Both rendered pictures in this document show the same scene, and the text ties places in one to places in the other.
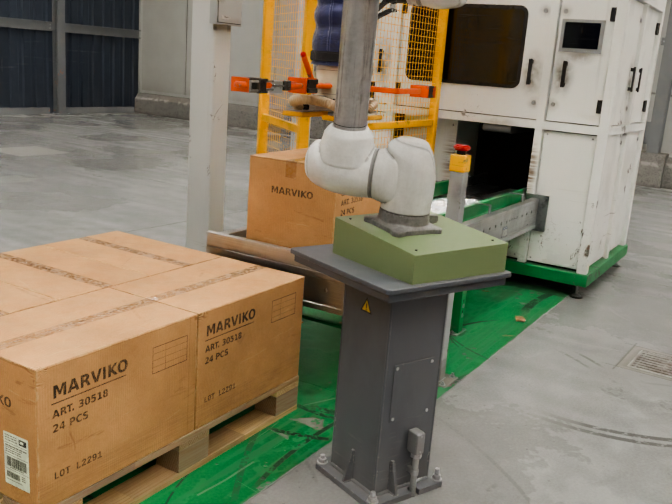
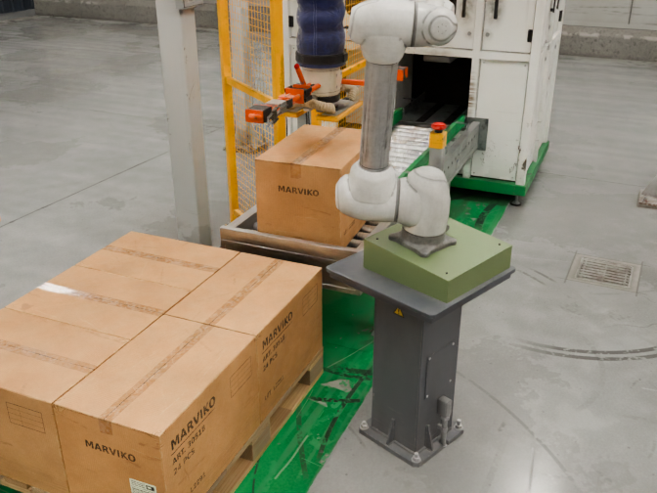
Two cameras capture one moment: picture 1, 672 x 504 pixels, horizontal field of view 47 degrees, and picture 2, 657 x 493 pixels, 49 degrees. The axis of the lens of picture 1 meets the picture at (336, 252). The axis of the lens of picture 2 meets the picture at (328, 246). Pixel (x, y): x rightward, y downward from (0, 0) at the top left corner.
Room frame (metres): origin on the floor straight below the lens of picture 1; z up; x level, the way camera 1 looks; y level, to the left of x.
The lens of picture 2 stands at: (0.03, 0.44, 1.94)
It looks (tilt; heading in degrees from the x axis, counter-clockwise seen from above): 25 degrees down; 353
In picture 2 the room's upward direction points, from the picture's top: straight up
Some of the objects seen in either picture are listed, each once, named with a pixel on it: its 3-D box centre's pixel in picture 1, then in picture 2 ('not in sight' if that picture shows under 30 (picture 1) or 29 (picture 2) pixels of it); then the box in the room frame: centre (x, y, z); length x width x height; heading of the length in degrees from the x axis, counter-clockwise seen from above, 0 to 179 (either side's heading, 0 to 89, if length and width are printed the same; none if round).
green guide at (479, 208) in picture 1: (480, 211); (438, 152); (4.14, -0.77, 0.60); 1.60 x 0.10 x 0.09; 149
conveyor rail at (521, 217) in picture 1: (463, 241); (430, 187); (3.81, -0.64, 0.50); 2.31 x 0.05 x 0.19; 149
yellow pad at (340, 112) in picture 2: (353, 113); (340, 107); (3.22, -0.03, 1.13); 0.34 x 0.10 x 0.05; 150
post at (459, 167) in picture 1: (448, 270); (431, 231); (3.21, -0.49, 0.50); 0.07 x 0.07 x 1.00; 59
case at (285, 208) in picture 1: (326, 202); (321, 185); (3.25, 0.06, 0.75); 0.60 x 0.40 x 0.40; 153
